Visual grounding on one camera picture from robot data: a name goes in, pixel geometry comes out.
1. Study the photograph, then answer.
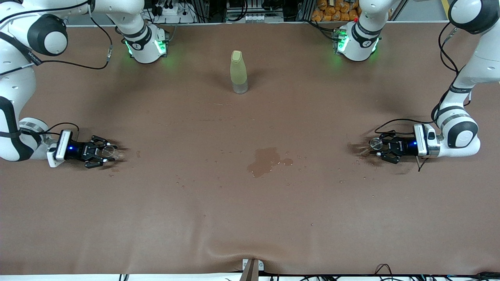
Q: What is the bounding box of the clear glass measuring cup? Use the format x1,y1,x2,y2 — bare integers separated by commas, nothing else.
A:
102,145,126,162

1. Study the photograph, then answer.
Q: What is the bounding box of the large brown liquid puddle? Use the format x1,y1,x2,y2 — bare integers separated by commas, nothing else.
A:
246,147,294,178

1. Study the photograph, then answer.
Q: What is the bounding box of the orange snack packets pile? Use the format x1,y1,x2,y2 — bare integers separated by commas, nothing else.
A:
311,0,366,22

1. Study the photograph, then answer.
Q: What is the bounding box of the white power strip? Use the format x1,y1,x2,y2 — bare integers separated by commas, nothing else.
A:
150,3,196,24

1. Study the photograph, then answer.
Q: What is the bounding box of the brown table cloth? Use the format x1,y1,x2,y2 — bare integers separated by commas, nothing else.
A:
0,21,500,276

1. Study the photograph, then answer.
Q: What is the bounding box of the yellow-green frosted bottle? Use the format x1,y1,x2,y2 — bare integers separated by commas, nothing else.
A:
230,50,249,94

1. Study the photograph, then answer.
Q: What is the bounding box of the black equipment box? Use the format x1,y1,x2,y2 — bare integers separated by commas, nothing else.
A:
227,0,285,18

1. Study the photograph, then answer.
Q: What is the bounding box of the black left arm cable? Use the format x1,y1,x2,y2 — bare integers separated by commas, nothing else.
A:
374,21,475,172

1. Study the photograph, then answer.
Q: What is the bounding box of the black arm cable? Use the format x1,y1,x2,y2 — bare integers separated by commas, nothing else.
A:
0,0,114,137
374,21,475,172

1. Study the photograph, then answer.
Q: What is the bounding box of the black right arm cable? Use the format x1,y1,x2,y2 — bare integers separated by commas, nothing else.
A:
0,0,114,137

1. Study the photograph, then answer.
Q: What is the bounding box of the looped black cable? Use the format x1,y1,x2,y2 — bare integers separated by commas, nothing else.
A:
374,264,393,279

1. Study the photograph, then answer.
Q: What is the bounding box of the long black cable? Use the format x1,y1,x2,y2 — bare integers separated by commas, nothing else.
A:
430,271,500,280

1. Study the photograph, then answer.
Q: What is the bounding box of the metal table edge bracket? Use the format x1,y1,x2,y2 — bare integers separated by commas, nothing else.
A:
239,258,264,281

